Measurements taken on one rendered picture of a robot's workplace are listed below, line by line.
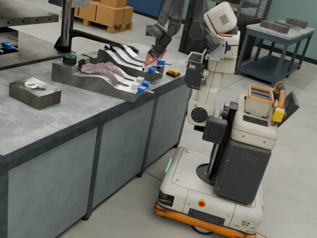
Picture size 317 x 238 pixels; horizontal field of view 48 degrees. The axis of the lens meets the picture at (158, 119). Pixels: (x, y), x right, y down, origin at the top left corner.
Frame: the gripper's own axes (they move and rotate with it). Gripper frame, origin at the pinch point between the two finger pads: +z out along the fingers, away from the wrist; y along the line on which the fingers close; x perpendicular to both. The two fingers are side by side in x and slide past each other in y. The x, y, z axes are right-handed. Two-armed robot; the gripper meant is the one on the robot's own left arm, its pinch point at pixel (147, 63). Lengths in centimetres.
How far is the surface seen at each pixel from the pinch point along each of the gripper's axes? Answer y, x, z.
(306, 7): -647, 162, -90
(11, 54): -6, -72, 56
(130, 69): -18.2, -7.1, 17.0
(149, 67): -20.3, 1.7, 9.0
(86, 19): -468, -166, 178
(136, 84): 8.4, 2.7, 11.4
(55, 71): 15, -37, 33
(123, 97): 14.9, 1.8, 19.1
